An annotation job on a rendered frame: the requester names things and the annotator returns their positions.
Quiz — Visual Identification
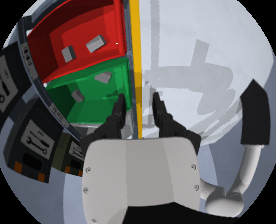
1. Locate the dark grey metal shelf rack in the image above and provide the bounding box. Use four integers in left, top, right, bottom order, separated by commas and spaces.
7, 0, 139, 141

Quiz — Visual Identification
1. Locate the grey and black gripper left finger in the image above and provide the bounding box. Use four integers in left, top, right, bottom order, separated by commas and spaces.
79, 93, 127, 160

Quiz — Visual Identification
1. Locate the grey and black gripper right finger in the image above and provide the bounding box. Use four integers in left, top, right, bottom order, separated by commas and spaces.
152, 92, 201, 156

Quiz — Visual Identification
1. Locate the red bin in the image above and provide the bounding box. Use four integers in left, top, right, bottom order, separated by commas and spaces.
27, 0, 127, 84

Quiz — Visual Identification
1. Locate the grey open bin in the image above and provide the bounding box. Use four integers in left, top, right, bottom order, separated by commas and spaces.
70, 109, 134, 139

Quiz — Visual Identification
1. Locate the yellow bar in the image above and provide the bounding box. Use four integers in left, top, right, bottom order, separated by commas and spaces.
129, 0, 142, 139

